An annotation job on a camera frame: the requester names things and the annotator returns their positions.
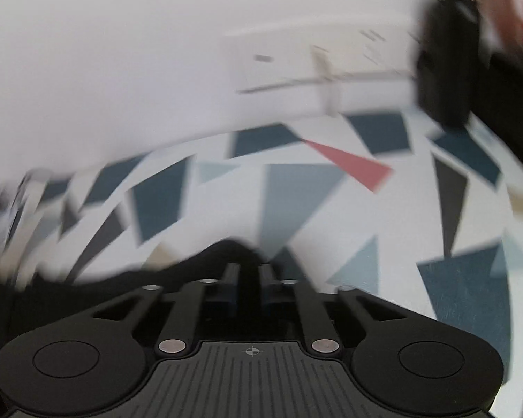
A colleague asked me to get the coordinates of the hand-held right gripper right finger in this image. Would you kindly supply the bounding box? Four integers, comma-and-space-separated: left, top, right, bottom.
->
260, 263, 421, 354

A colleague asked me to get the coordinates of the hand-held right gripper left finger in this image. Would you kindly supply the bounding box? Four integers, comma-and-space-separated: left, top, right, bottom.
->
91, 262, 241, 354

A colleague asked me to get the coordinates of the black garment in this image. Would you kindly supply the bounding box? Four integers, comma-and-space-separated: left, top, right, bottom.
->
0, 239, 308, 336

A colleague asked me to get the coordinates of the geometric patterned table mat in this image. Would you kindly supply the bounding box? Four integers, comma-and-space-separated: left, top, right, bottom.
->
0, 111, 523, 418

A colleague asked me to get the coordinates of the black insulated bottle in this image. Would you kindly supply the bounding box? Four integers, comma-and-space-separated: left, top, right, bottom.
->
415, 0, 482, 128

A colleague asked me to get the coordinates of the black hard case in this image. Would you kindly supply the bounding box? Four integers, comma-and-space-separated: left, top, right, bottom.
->
466, 50, 523, 170

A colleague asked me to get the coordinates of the thin grey cable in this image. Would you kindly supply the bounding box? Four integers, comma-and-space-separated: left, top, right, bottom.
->
239, 69, 417, 95

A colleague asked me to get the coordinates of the white wall socket panel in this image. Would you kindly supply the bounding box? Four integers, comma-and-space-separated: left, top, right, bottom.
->
224, 20, 421, 116

